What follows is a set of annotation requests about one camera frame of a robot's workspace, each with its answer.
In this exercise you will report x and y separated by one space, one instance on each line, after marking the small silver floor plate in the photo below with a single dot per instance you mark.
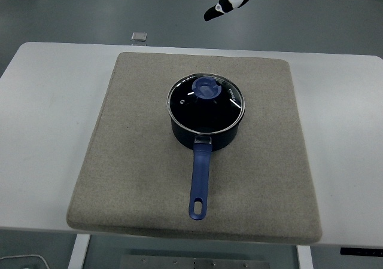
139 36

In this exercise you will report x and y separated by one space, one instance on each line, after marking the beige fabric mat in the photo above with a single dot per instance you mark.
134 176

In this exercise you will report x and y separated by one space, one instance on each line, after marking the grey metal plate with screws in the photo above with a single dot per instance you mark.
155 263

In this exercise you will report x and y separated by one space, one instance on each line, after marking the white table leg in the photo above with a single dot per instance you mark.
304 258
78 252

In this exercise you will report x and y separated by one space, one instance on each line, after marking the black table control panel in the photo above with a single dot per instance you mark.
362 251

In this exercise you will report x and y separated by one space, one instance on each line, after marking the glass pot lid blue knob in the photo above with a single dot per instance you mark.
209 110

